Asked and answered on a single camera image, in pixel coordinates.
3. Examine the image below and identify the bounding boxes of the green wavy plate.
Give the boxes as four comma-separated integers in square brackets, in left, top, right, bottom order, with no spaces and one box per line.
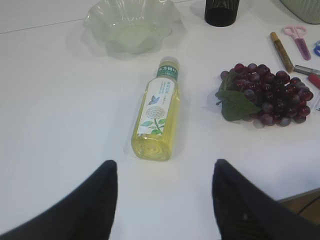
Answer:
[83,0,180,54]

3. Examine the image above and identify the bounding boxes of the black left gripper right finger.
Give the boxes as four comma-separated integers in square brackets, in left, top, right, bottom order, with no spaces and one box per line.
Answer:
[211,159,320,240]

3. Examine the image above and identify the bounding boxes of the red glitter pen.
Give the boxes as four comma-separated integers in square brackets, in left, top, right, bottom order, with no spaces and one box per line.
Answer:
[307,73,320,89]

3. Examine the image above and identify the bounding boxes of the blue scissors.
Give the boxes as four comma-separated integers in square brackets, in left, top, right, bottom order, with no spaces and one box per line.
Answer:
[313,40,320,56]

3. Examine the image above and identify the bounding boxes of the silver glitter pen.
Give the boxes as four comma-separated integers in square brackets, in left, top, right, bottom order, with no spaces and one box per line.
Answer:
[293,64,320,76]

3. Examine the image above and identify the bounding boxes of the gold glitter pen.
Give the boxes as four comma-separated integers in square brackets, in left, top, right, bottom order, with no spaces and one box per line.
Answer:
[270,32,294,73]

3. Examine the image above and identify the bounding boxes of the green plastic basket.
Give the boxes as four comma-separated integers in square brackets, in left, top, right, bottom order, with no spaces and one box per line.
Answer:
[281,0,320,25]

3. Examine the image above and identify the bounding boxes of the pink scissors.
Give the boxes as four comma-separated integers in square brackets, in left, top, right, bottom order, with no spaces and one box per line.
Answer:
[283,25,312,61]

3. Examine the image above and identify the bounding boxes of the purple grape bunch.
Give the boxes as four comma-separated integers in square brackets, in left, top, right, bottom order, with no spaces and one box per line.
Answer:
[215,63,314,127]

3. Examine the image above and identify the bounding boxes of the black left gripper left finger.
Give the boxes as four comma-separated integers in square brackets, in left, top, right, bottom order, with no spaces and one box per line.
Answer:
[0,160,118,240]

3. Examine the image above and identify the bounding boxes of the yellow tea bottle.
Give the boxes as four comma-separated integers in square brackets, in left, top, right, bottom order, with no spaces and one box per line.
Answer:
[131,56,180,161]

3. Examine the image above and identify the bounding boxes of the black mesh pen holder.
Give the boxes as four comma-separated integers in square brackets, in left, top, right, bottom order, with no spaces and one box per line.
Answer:
[204,0,240,27]

